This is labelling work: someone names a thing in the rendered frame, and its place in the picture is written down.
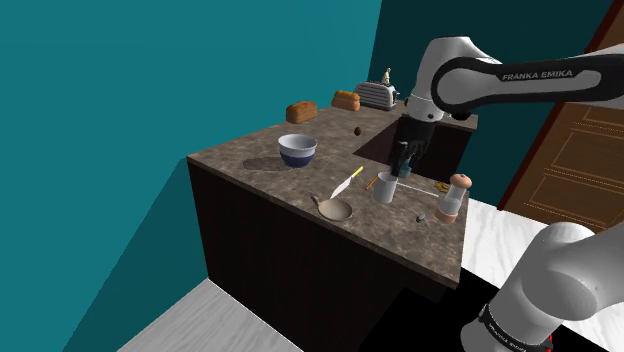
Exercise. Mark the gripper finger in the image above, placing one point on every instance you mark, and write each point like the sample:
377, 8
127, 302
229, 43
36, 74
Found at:
397, 153
416, 150

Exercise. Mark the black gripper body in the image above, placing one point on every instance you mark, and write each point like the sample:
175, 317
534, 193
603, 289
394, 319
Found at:
415, 129

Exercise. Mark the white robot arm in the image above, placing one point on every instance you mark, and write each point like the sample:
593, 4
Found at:
560, 278

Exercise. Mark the small teal object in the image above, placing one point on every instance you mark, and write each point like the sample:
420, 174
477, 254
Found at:
406, 170

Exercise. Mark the white cup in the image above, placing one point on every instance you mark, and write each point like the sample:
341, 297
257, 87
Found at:
384, 189

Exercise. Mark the orange pencil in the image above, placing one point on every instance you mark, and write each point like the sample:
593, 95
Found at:
371, 182

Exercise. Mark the thin white stick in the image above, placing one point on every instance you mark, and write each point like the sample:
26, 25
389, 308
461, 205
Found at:
417, 189

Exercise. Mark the small golden object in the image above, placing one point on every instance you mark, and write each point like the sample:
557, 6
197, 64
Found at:
442, 186

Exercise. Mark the silver toaster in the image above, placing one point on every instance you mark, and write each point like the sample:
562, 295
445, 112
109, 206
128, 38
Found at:
375, 94

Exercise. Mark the small pale figure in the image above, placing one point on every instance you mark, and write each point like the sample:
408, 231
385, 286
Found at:
387, 76

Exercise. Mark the clear and wooden pepper grinder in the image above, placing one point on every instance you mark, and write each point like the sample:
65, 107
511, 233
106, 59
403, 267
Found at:
453, 197

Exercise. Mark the small grey round object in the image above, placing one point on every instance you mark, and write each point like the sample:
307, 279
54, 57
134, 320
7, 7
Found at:
420, 218

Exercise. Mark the brown bread loaf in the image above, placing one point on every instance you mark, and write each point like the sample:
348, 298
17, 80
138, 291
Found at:
301, 111
346, 100

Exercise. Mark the small beige pan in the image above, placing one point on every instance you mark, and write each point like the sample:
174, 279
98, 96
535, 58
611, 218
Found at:
335, 209

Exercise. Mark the white and blue bowl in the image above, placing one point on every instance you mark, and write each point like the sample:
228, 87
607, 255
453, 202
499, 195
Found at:
297, 149

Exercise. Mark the dark kitchen counter cabinet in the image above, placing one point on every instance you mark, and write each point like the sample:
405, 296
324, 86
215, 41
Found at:
273, 253

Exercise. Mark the brown wooden door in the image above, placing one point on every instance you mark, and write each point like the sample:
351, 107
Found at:
575, 166

